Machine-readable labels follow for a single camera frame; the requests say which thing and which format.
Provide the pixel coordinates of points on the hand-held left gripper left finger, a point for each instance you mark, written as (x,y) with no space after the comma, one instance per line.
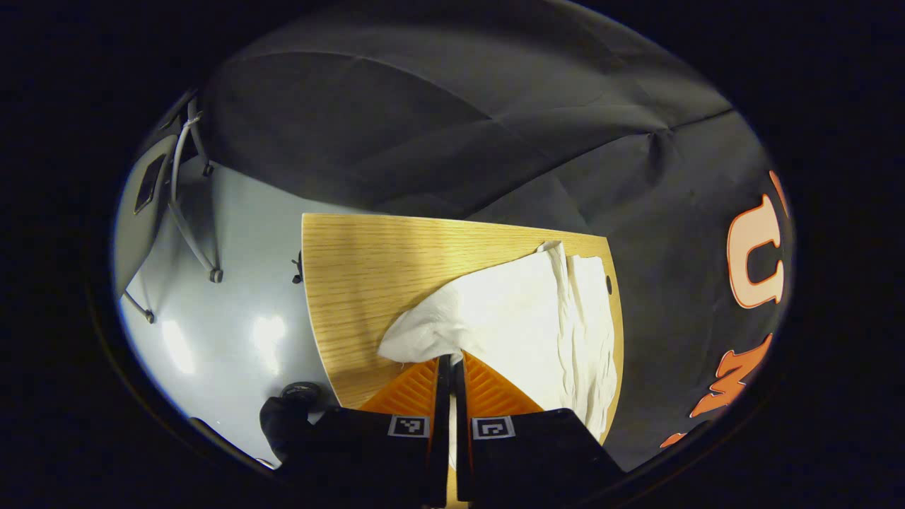
(442,424)

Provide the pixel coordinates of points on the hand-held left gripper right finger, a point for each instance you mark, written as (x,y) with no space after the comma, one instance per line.
(462,438)

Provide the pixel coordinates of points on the white jeans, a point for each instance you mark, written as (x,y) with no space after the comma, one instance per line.
(509,318)

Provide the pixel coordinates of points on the dark rounded object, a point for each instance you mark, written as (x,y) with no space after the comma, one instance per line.
(283,424)

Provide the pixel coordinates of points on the black backdrop cloth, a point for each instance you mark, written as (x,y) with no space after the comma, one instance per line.
(459,127)

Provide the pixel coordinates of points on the grey chair with metal legs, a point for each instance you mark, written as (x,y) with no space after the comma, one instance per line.
(145,240)

